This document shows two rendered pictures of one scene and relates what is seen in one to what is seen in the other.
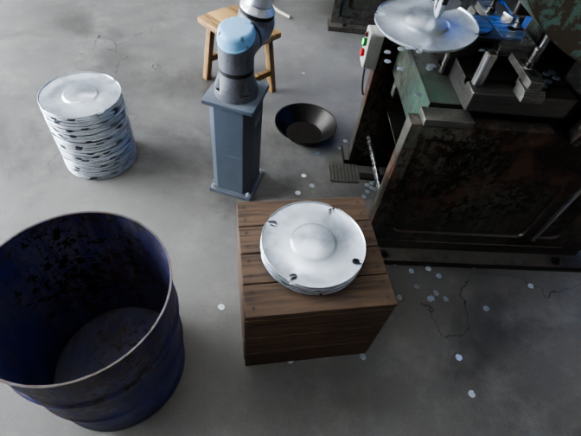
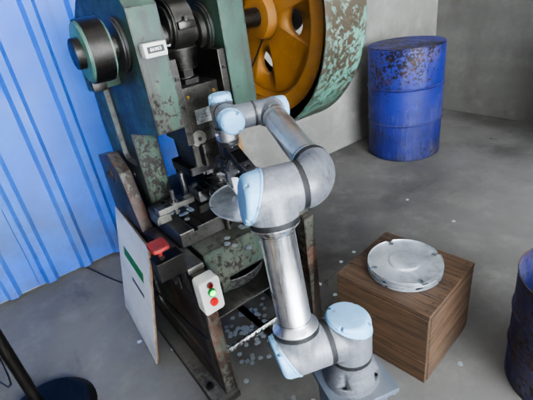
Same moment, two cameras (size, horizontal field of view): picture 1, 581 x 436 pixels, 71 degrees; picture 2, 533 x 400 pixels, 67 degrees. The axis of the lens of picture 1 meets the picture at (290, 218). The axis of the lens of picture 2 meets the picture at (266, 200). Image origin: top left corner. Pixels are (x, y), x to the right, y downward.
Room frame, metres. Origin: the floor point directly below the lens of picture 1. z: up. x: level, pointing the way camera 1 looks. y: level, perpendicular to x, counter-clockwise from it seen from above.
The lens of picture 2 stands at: (1.68, 0.87, 1.45)
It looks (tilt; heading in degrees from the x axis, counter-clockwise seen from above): 28 degrees down; 245
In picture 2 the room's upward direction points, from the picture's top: 9 degrees counter-clockwise
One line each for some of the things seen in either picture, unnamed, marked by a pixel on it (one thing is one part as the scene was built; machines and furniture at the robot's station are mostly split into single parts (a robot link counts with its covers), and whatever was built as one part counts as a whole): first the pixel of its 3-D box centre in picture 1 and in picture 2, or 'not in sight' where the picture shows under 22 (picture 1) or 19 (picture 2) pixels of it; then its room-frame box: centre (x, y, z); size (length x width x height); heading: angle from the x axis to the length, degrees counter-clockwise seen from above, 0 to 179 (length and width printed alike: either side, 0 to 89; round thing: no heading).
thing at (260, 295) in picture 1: (303, 280); (403, 300); (0.67, -0.07, 0.18); 0.40 x 0.38 x 0.35; 105
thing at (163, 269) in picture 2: not in sight; (173, 276); (1.52, -0.28, 0.62); 0.10 x 0.06 x 0.20; 8
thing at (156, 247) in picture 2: not in sight; (159, 253); (1.54, -0.28, 0.72); 0.07 x 0.06 x 0.08; 98
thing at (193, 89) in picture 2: not in sight; (200, 120); (1.24, -0.51, 1.04); 0.17 x 0.15 x 0.30; 98
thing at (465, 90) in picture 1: (494, 61); (214, 204); (1.25, -0.55, 0.68); 0.45 x 0.30 x 0.06; 8
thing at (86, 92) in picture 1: (80, 93); not in sight; (1.23, 0.85, 0.32); 0.29 x 0.29 x 0.01
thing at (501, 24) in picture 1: (506, 35); (210, 186); (1.24, -0.55, 0.76); 0.15 x 0.09 x 0.05; 8
